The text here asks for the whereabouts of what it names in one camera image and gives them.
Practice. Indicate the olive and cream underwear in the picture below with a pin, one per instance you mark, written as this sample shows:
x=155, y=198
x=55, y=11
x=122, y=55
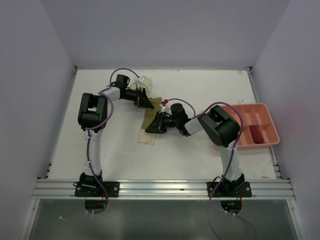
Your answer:
x=149, y=116

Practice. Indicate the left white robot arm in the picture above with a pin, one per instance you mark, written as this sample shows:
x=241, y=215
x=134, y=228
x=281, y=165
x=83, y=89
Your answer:
x=94, y=113

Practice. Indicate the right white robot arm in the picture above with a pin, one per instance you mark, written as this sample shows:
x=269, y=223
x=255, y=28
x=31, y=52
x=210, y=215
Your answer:
x=221, y=128

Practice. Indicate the aluminium mounting rail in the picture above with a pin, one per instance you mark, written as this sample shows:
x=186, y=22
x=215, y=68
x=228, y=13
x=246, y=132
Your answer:
x=166, y=190

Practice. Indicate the pink divided tray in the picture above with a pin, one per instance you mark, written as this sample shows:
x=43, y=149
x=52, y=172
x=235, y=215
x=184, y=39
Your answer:
x=254, y=114

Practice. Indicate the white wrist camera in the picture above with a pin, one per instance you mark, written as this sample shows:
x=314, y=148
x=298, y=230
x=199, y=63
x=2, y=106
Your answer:
x=165, y=106
x=141, y=79

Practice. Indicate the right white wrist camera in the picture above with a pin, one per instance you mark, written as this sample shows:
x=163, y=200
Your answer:
x=165, y=106

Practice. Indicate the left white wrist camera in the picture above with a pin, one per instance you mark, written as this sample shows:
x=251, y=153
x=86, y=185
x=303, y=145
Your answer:
x=141, y=79

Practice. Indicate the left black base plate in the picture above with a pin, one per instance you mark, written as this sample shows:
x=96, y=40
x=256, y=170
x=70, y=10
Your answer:
x=112, y=188

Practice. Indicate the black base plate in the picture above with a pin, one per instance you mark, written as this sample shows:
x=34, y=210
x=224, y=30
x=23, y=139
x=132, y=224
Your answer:
x=112, y=188
x=233, y=189

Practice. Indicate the dark red rolled underwear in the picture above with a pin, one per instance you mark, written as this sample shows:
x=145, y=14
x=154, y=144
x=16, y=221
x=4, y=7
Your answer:
x=256, y=134

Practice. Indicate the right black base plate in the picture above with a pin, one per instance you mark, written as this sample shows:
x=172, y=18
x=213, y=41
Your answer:
x=233, y=189

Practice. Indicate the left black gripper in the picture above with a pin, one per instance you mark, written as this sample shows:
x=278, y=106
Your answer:
x=141, y=99

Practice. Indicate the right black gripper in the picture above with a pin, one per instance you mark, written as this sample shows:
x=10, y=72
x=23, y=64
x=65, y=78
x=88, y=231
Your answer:
x=157, y=125

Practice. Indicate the pale green underwear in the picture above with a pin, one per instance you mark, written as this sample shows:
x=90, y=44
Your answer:
x=147, y=86

